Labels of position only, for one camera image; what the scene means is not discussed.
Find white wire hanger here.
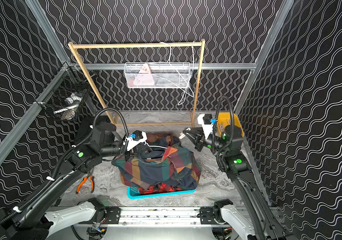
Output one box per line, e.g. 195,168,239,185
177,42,196,106

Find wooden clothes rack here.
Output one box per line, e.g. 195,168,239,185
68,39,206,127

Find orange handled pliers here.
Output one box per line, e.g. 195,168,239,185
75,172,96,194

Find pink triangular item in basket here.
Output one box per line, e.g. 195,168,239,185
133,64,155,88

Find red black plaid shirt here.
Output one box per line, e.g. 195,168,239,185
138,183,182,195

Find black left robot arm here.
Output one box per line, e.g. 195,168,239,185
0,108,147,240

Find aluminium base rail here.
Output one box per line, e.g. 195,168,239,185
39,205,282,227

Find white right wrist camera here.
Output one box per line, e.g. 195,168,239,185
197,114,217,140

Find white wire mesh basket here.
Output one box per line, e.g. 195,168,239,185
124,62,191,89

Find teal plastic basket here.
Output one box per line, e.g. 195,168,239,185
127,187,196,200

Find yellow plastic tray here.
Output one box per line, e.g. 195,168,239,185
217,112,245,139

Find multicolour plaid shirt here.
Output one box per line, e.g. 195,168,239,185
111,132,201,190
116,161,201,191

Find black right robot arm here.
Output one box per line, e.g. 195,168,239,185
182,96,295,240

